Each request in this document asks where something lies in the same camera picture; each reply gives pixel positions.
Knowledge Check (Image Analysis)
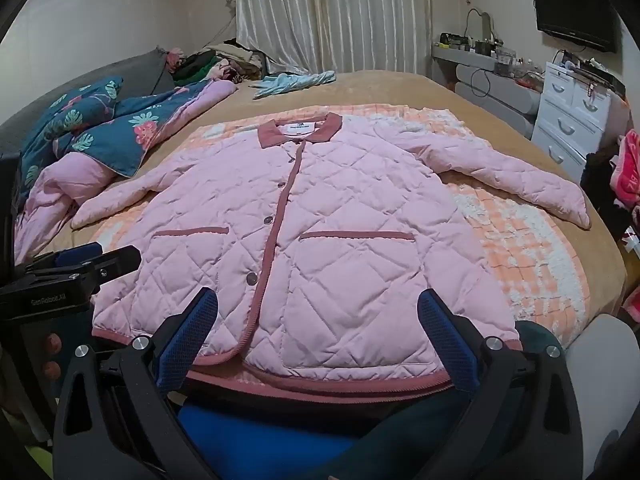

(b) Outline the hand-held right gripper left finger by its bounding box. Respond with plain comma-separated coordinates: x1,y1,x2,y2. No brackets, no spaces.
52,287,221,480

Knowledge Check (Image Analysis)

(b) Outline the orange checked blanket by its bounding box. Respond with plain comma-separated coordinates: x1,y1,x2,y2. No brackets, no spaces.
87,104,593,411

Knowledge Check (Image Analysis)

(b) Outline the grey dressing table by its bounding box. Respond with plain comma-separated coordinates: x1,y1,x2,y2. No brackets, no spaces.
431,42,543,140

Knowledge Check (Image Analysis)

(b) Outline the pile of clothes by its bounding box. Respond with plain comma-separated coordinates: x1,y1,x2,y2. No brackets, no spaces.
167,42,266,85

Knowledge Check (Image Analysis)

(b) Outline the black set-top box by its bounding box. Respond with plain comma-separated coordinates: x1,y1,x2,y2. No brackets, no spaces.
575,62,627,101

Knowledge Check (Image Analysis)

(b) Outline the grey headboard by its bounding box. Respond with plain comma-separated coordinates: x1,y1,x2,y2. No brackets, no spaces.
0,47,176,161

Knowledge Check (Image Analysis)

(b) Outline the pink printed towel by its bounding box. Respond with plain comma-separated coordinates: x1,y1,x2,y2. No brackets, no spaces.
610,129,640,211

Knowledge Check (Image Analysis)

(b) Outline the person's left hand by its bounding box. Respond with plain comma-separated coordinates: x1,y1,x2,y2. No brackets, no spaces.
41,334,63,382

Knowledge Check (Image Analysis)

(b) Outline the white drawer cabinet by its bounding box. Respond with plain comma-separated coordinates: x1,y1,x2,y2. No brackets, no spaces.
531,60,613,183

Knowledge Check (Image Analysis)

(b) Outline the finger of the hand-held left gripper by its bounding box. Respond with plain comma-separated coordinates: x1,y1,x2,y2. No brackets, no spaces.
15,241,103,281
75,245,142,282

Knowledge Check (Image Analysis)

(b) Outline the group of small bottles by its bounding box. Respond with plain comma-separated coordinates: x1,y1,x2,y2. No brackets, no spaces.
437,30,546,86

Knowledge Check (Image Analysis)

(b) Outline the bed with tan cover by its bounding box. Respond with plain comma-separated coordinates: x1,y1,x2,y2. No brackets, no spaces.
0,67,628,361

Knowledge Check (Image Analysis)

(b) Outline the dark garment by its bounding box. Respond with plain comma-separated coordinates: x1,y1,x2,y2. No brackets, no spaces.
580,152,631,246

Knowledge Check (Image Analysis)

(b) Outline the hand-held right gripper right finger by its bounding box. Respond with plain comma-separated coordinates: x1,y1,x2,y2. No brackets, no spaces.
417,287,583,480

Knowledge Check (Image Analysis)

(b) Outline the arched vanity mirror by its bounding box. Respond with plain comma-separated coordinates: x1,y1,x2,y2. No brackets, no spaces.
467,7,497,45

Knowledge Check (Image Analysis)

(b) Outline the person's yellow-green top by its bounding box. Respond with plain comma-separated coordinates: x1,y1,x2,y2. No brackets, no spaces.
0,410,53,480

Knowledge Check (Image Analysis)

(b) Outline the blue floral quilt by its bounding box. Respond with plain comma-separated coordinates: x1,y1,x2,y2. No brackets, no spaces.
14,76,238,266

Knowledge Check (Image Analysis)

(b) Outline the light blue garment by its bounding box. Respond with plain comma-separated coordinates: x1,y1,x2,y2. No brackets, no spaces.
250,70,337,100

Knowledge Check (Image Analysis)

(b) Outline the white striped curtain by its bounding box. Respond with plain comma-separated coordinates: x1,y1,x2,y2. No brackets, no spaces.
234,0,432,76

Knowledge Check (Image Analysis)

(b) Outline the pink quilted jacket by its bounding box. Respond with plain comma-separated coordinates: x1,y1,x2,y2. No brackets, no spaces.
70,112,593,393

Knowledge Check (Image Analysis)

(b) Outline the black wall television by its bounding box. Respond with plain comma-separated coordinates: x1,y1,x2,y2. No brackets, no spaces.
531,0,618,53

